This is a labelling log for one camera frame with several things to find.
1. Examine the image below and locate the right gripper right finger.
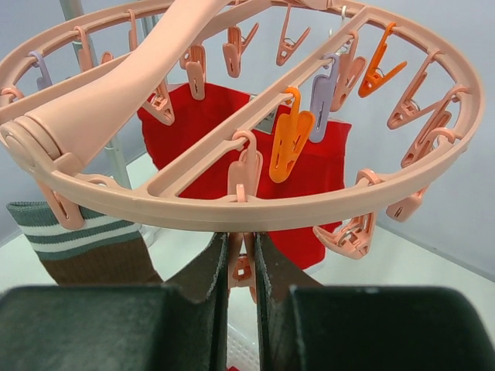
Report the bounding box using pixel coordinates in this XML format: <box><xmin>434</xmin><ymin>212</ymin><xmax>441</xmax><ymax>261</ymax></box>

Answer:
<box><xmin>254</xmin><ymin>233</ymin><xmax>494</xmax><ymax>370</ymax></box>

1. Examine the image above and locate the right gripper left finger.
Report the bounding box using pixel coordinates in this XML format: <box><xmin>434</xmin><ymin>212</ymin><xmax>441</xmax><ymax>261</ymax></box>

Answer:
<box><xmin>1</xmin><ymin>233</ymin><xmax>228</xmax><ymax>370</ymax></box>

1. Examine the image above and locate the brown striped sock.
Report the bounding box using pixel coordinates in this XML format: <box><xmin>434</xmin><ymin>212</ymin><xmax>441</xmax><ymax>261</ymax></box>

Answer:
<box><xmin>6</xmin><ymin>201</ymin><xmax>163</xmax><ymax>286</ymax></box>

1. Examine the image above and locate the pink round clip hanger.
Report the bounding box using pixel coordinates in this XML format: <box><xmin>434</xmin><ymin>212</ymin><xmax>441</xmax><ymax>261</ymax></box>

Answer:
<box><xmin>0</xmin><ymin>0</ymin><xmax>486</xmax><ymax>305</ymax></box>

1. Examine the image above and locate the white perforated basket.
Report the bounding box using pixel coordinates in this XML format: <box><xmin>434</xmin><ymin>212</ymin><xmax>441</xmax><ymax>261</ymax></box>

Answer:
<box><xmin>227</xmin><ymin>324</ymin><xmax>260</xmax><ymax>371</ymax></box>

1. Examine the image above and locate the metal drying rack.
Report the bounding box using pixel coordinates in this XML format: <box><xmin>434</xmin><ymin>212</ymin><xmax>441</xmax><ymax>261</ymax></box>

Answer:
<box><xmin>57</xmin><ymin>0</ymin><xmax>163</xmax><ymax>243</ymax></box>

